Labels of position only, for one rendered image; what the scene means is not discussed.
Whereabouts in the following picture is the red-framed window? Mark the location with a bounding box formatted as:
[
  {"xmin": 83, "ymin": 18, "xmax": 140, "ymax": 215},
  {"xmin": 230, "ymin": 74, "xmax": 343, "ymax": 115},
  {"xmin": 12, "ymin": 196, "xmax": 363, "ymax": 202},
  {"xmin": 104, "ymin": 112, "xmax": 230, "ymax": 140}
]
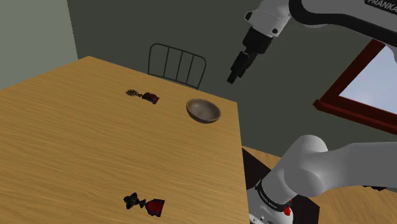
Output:
[{"xmin": 312, "ymin": 39, "xmax": 397, "ymax": 136}]

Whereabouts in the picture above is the small red potted plant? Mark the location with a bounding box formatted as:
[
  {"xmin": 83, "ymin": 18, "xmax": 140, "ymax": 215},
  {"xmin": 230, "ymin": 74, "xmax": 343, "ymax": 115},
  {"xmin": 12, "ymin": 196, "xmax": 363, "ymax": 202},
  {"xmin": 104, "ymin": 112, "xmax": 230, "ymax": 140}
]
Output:
[{"xmin": 125, "ymin": 89, "xmax": 160, "ymax": 105}]

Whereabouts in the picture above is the brown wooden bowl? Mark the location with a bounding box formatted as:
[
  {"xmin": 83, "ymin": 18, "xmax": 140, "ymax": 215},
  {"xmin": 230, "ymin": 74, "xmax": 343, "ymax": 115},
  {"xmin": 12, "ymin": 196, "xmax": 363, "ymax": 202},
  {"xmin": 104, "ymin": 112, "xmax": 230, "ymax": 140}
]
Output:
[{"xmin": 186, "ymin": 98, "xmax": 222, "ymax": 125}]

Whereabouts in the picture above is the wooden table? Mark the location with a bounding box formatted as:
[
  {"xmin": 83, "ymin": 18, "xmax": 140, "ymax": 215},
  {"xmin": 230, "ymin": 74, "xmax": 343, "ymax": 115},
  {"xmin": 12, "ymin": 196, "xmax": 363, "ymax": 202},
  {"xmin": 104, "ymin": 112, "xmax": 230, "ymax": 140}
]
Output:
[{"xmin": 0, "ymin": 55, "xmax": 251, "ymax": 224}]

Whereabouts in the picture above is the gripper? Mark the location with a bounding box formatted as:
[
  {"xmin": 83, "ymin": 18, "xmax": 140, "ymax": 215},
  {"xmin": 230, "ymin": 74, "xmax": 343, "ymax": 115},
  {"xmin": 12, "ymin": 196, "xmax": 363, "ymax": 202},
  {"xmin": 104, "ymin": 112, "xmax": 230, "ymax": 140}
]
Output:
[{"xmin": 226, "ymin": 26, "xmax": 274, "ymax": 85}]

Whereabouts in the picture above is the large red potted plant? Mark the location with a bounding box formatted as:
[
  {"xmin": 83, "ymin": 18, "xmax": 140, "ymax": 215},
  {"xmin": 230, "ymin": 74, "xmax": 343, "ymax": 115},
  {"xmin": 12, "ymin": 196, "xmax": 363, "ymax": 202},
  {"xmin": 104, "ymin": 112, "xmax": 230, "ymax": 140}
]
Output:
[{"xmin": 123, "ymin": 192, "xmax": 166, "ymax": 218}]

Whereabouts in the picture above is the black wire-back chair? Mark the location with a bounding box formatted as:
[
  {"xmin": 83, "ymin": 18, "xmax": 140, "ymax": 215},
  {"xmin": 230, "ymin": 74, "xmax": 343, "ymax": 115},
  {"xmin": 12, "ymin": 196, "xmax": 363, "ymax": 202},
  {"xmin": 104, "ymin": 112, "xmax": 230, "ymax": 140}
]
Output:
[{"xmin": 147, "ymin": 43, "xmax": 207, "ymax": 90}]

